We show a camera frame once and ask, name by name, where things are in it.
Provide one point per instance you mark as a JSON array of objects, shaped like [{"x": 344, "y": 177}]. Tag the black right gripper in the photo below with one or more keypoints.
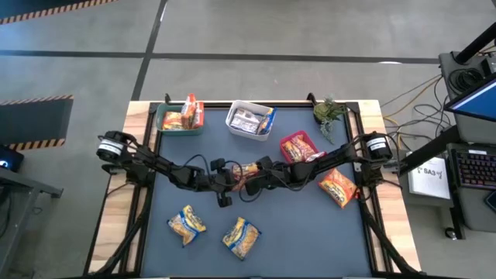
[{"x": 279, "y": 174}]

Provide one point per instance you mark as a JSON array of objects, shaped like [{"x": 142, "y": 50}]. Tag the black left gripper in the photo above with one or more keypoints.
[{"x": 217, "y": 182}]

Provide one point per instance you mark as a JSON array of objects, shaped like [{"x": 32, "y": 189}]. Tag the red beef ramen pack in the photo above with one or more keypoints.
[
  {"x": 246, "y": 169},
  {"x": 306, "y": 147},
  {"x": 288, "y": 151}
]

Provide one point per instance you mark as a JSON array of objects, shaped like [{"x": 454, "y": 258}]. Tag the blue soy sauce ramen pack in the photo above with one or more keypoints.
[
  {"x": 267, "y": 122},
  {"x": 244, "y": 122},
  {"x": 187, "y": 224},
  {"x": 241, "y": 237}
]

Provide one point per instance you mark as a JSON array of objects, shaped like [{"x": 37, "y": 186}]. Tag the orange chicken ramen pack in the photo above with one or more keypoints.
[
  {"x": 337, "y": 188},
  {"x": 198, "y": 115},
  {"x": 172, "y": 121},
  {"x": 188, "y": 110}
]

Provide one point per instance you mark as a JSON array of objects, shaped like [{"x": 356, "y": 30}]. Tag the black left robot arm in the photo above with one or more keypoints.
[{"x": 162, "y": 168}]

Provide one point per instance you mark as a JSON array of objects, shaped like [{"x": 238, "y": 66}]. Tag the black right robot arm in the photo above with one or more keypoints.
[{"x": 333, "y": 159}]

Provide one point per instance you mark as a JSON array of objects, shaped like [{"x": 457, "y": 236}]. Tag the white plastic bin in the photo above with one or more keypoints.
[{"x": 248, "y": 135}]

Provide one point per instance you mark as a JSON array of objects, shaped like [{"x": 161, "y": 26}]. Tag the red plastic bin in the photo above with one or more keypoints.
[{"x": 294, "y": 134}]

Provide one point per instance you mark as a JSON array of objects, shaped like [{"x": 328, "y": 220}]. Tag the teal plastic bin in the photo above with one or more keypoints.
[{"x": 180, "y": 132}]

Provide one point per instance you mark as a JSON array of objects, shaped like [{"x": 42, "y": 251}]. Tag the potted succulent plant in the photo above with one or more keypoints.
[{"x": 327, "y": 112}]

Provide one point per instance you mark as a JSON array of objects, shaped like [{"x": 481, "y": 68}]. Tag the white paper sign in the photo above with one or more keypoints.
[{"x": 430, "y": 182}]

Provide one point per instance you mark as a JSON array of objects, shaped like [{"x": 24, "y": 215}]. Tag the black cart strut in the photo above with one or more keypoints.
[{"x": 430, "y": 149}]

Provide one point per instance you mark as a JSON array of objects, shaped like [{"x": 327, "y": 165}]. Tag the black caster wheel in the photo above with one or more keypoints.
[{"x": 450, "y": 233}]

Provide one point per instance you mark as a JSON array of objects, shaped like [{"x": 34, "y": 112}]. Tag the black hazard-striped floor mat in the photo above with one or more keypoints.
[
  {"x": 19, "y": 7},
  {"x": 35, "y": 120}
]

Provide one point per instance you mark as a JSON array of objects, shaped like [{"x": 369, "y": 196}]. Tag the grey metal desk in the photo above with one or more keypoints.
[{"x": 23, "y": 182}]

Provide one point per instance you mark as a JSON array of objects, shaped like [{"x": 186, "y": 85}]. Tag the backlit black keyboard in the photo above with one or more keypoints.
[{"x": 474, "y": 168}]

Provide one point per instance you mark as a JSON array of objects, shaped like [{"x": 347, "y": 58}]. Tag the metal workstation cart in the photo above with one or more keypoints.
[{"x": 445, "y": 62}]

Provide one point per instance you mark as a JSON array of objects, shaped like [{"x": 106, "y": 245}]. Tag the black device blue light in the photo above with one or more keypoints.
[{"x": 11, "y": 159}]

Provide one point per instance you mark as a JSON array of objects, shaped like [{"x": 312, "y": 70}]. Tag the computer monitor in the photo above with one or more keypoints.
[{"x": 478, "y": 102}]

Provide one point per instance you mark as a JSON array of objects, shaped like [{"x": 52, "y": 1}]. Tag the black computer mouse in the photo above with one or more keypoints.
[{"x": 492, "y": 201}]

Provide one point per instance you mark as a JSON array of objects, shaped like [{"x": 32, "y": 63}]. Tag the black stand pole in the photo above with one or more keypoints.
[{"x": 474, "y": 48}]

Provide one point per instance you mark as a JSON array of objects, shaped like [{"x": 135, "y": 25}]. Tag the black aluminium table frame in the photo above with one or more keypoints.
[{"x": 290, "y": 104}]

